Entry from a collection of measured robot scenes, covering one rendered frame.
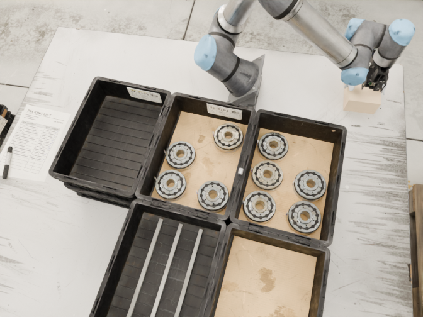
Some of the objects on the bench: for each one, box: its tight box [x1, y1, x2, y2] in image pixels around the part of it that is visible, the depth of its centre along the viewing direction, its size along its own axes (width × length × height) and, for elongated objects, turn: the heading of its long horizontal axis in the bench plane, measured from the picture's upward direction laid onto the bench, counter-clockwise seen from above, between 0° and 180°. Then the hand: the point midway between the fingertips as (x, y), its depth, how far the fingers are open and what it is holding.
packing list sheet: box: [0, 104, 71, 182], centre depth 141 cm, size 33×23×1 cm
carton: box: [343, 84, 381, 114], centre depth 139 cm, size 16×12×8 cm
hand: (362, 88), depth 137 cm, fingers closed on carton, 14 cm apart
